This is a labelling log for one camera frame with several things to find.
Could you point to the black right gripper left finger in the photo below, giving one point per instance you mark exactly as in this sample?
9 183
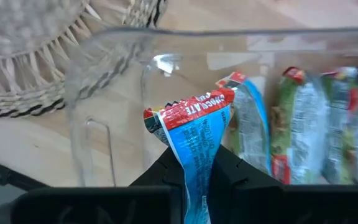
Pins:
120 205

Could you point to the clear plastic bin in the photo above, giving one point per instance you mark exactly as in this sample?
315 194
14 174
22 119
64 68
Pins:
120 62

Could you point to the black metal table frame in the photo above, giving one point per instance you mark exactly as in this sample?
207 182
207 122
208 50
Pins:
11 174

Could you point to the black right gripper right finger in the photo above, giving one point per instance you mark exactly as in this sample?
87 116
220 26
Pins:
275 205

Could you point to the silver blue granola bar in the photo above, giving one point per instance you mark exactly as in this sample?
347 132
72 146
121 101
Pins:
250 124

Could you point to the round woven placemat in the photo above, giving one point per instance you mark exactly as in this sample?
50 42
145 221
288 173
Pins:
17 46

